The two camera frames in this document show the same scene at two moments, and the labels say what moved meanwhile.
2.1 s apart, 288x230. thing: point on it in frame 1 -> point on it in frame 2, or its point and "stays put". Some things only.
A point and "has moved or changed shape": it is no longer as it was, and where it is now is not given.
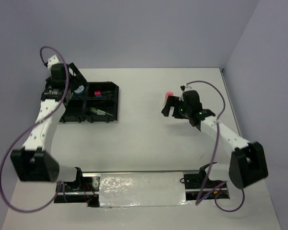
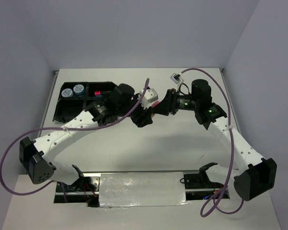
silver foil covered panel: (141, 189) stays put
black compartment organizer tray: (101, 102) stays put
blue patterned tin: (79, 91) stays put
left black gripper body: (78, 80) -> (138, 119)
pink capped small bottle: (169, 93) has moved or changed shape
